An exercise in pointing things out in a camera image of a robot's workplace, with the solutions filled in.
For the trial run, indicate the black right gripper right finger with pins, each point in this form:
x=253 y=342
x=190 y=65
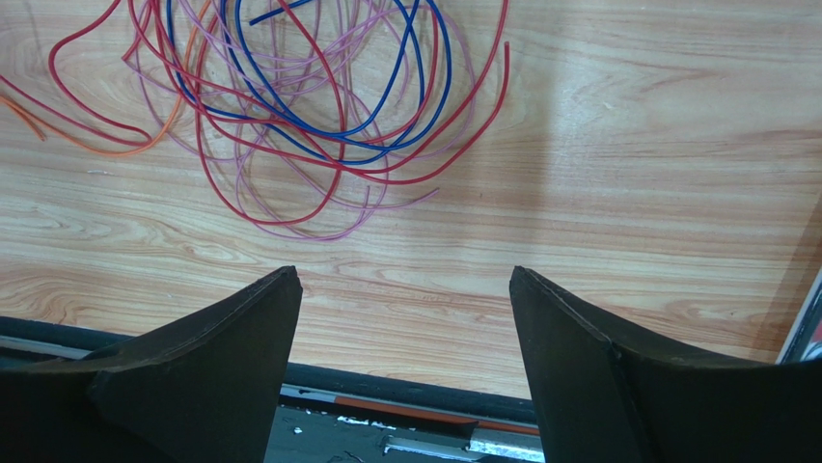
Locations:
x=606 y=389

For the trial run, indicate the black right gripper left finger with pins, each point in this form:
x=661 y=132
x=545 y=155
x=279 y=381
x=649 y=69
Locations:
x=204 y=388

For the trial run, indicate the strawberry pattern tray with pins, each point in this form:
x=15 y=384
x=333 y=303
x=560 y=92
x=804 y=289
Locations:
x=803 y=342

